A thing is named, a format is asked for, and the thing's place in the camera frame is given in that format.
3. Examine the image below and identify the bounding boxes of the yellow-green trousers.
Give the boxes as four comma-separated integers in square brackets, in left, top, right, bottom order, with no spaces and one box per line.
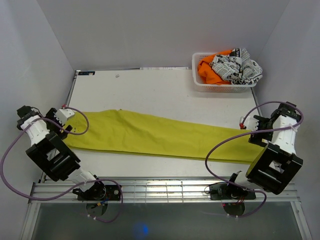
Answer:
[64,109,263,164]

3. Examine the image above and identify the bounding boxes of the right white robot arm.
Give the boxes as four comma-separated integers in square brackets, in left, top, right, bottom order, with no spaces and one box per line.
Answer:
[225,102,303,199]

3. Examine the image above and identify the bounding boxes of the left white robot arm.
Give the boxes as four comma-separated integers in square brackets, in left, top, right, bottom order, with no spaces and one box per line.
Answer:
[17,105,107,201]

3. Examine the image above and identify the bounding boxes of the newspaper print garment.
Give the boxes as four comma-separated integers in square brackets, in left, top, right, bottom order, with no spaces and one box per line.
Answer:
[209,48,263,85]

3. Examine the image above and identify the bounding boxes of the blue label sticker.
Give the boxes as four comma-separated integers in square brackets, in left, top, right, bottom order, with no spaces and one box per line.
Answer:
[77,71,96,76]

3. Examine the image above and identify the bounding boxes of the white plastic basket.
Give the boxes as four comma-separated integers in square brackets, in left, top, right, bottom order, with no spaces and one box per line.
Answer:
[191,52,257,93]

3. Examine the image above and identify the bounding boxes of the orange garment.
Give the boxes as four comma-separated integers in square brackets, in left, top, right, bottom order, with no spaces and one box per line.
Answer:
[197,50,232,85]

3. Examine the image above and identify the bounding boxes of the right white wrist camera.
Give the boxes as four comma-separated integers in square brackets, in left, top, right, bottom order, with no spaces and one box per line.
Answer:
[239,116,259,131]

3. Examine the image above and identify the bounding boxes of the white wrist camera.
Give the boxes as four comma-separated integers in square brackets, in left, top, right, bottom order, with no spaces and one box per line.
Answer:
[54,108,75,125]
[239,116,259,131]

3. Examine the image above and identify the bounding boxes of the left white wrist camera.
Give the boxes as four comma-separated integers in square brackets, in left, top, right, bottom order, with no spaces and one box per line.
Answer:
[54,108,75,125]

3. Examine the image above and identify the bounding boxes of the aluminium rail frame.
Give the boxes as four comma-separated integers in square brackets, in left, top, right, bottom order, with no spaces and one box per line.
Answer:
[19,69,313,240]

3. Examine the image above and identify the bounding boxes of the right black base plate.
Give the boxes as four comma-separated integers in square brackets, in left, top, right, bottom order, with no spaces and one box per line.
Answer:
[209,182,256,201]

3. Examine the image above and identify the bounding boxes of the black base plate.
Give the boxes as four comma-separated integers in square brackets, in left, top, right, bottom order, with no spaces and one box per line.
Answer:
[209,182,256,201]
[72,184,121,202]

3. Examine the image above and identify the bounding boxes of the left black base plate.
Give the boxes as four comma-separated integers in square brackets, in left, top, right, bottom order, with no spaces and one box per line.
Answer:
[72,184,121,202]

